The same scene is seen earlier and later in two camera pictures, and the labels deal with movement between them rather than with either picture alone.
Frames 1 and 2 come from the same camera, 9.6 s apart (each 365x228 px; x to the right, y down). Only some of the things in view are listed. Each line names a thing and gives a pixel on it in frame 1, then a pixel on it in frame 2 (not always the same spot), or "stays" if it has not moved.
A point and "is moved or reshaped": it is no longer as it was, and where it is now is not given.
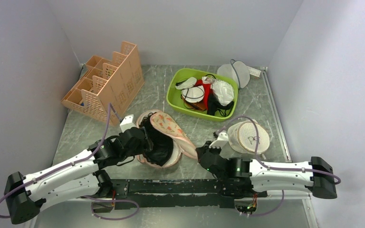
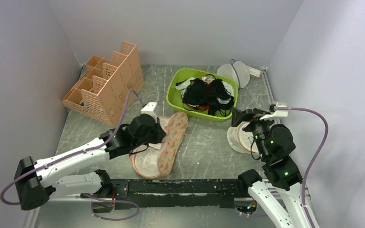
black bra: [162, 145] -> [212, 94]
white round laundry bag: [237, 70] stays
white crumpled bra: [224, 91] stays
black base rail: [175, 194] stays
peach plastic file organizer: [117, 82] stays
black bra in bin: [214, 104] stays
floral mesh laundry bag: [167, 126] is moved or reshaped
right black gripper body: [214, 151] -> [261, 128]
